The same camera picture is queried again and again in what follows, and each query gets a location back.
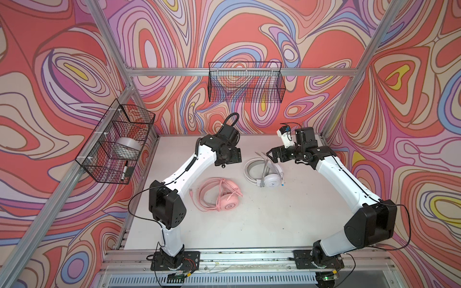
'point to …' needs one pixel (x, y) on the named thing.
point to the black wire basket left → (112, 150)
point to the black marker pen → (125, 170)
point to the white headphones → (263, 172)
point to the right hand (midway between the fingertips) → (276, 155)
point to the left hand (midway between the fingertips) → (234, 158)
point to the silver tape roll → (127, 146)
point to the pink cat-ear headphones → (228, 195)
